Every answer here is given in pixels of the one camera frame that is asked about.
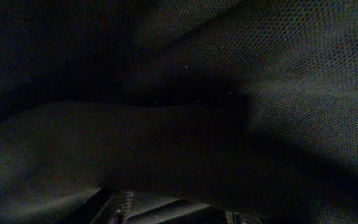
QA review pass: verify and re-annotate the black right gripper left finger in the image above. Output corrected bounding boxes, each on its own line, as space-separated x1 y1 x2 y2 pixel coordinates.
57 189 134 224

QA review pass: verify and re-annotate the black polo shirt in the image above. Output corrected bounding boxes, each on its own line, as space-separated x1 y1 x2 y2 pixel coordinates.
0 1 358 223

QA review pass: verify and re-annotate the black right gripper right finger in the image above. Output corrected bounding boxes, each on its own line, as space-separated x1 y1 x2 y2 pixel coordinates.
129 198 248 224

